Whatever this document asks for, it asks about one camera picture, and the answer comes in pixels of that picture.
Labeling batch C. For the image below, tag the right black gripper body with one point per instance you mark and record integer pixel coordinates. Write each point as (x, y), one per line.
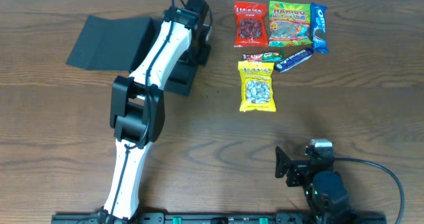
(295, 172)

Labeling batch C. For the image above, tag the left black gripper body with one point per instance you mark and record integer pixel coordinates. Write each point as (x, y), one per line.
(188, 73)

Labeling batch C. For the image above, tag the red Maltesers candy bag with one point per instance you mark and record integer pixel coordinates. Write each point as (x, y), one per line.
(250, 18)

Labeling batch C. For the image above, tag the yellow candy bag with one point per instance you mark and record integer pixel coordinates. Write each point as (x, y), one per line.
(256, 86)

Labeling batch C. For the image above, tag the red green KitKat Milo bar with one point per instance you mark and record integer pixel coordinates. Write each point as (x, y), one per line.
(263, 57)

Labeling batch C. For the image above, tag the green Haribo worms bag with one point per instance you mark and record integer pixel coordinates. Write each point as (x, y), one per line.
(290, 24)

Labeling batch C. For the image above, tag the black cardboard box with lid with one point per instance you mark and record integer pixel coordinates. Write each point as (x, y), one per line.
(122, 45)

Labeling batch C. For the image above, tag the dark blue chocolate bar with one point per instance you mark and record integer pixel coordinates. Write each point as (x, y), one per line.
(293, 60)

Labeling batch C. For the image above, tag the blue Oreo cookie pack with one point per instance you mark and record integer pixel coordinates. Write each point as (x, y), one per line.
(318, 23)

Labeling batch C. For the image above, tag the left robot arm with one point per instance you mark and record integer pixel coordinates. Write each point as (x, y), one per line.
(137, 103)

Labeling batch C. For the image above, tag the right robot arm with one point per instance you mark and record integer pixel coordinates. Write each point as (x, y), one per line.
(323, 187)

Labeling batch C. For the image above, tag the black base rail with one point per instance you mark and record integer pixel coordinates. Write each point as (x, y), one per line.
(229, 218)

